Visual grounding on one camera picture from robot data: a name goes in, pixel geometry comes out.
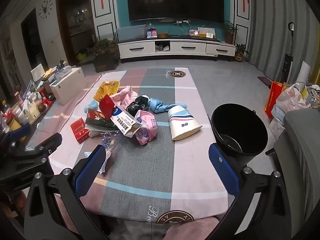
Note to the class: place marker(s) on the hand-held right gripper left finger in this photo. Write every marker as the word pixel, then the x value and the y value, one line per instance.
pixel 90 168

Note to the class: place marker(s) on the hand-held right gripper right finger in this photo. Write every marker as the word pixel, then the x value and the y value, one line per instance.
pixel 222 170

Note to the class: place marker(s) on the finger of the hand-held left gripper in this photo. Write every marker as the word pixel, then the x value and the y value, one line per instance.
pixel 47 142
pixel 21 131

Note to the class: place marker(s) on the small red box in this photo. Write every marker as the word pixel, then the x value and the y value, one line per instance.
pixel 80 130

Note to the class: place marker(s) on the black bucket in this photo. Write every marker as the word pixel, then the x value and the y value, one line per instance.
pixel 250 145

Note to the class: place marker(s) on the striped white paper bowl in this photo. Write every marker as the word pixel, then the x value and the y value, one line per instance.
pixel 185 127

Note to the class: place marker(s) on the red snack packet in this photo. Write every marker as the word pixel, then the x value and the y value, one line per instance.
pixel 106 106

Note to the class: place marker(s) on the pink plastic bag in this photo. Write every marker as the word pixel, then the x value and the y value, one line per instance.
pixel 125 97
pixel 147 127

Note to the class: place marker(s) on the yellow snack packet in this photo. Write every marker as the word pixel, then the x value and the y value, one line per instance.
pixel 106 90

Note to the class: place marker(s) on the blue dotted bag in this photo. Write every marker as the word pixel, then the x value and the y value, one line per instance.
pixel 160 105

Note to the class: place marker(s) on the cluster of bottles and jars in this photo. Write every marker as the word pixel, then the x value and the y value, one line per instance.
pixel 27 107

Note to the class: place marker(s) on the clear plastic wrapper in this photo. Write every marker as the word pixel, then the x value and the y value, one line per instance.
pixel 108 141

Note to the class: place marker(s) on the dark red green packet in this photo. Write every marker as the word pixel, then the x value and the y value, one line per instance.
pixel 97 123

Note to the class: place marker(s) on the white and blue carton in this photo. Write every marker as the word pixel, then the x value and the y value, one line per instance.
pixel 122 121

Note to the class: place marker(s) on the white storage box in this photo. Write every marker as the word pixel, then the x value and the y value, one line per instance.
pixel 67 87

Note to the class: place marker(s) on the white paper sheet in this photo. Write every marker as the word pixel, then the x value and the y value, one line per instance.
pixel 37 72

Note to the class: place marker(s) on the plaid tablecloth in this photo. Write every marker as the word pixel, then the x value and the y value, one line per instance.
pixel 155 167

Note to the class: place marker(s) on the white cardboard box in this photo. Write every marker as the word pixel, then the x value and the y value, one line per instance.
pixel 276 128

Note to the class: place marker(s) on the clear plastic container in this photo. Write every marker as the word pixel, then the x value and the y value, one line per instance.
pixel 63 72

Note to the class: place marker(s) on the grey sofa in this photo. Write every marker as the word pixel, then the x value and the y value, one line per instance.
pixel 302 155

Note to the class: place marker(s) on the red shopping bag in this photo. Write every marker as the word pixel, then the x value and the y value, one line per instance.
pixel 272 97

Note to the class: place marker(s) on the green basin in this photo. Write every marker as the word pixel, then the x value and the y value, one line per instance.
pixel 81 57

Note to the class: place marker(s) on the white plastic bag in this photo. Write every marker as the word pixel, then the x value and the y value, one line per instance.
pixel 287 100

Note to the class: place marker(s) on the dark floor mat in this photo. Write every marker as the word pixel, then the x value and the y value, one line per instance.
pixel 265 82

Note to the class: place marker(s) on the potted plant on dark stand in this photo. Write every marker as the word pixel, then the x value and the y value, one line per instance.
pixel 105 55

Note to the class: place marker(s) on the small potted plant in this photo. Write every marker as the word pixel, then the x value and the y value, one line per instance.
pixel 239 56

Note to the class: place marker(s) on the pile of clothes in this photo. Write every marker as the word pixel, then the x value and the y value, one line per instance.
pixel 312 95

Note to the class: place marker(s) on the white panel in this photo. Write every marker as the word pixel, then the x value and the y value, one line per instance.
pixel 303 71

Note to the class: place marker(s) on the white television cabinet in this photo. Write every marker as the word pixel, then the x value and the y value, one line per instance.
pixel 187 47

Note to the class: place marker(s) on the tall potted plant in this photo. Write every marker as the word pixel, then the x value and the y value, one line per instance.
pixel 229 37

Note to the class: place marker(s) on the translucent storage bin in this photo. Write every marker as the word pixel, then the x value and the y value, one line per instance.
pixel 131 33

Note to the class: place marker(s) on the white desk calendar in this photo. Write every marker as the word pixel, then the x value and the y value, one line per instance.
pixel 206 31

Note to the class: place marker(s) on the pink picture card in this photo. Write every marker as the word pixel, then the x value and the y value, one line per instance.
pixel 194 32

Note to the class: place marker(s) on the small brown box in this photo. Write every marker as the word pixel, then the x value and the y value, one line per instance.
pixel 163 35

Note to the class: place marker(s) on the blue and red display box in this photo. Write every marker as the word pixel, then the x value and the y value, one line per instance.
pixel 151 33

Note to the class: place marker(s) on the grey curtain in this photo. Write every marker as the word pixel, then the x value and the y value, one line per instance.
pixel 270 17

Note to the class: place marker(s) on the large black television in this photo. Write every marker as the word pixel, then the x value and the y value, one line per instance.
pixel 175 0

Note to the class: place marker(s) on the black wall clock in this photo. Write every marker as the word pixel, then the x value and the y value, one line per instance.
pixel 45 8

